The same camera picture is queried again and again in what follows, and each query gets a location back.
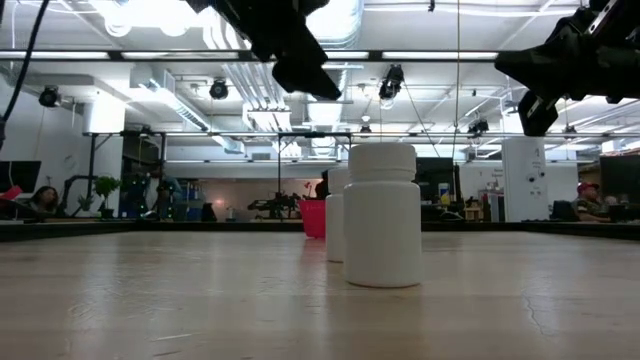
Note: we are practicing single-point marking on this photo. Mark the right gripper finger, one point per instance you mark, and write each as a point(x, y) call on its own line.
point(525, 57)
point(527, 79)

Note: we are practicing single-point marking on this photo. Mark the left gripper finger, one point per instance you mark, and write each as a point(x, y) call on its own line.
point(265, 45)
point(305, 75)

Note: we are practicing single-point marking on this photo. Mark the white plastic pill bottle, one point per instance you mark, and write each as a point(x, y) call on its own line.
point(382, 215)
point(336, 225)

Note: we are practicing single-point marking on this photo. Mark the black background robot arm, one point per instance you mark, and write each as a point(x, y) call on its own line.
point(275, 202)

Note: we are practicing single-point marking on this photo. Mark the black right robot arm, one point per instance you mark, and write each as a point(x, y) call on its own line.
point(630, 60)

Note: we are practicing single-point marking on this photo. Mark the red plastic basket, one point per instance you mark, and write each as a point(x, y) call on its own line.
point(312, 220)

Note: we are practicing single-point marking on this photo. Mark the black ceiling spotlight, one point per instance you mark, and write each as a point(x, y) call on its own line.
point(478, 126)
point(48, 96)
point(218, 89)
point(391, 82)

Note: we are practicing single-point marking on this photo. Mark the person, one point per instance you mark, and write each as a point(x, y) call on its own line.
point(45, 199)
point(591, 204)
point(165, 197)
point(322, 189)

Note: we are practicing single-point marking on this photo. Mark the black computer monitor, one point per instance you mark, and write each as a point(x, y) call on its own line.
point(435, 172)
point(20, 176)
point(620, 177)

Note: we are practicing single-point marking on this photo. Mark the yellow blue canister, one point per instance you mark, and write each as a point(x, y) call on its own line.
point(444, 194)

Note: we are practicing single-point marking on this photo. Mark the black overhead light bar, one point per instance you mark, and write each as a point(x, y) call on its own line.
point(115, 55)

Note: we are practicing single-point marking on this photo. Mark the green potted plant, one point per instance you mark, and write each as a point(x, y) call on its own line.
point(107, 186)

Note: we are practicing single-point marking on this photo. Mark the silver ceiling air duct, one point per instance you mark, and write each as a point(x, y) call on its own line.
point(345, 20)

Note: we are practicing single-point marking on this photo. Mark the black metal rig frame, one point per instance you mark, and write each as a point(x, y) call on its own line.
point(92, 165)

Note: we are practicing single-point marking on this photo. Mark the black aluminium table frame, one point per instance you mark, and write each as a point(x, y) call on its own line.
point(100, 227)

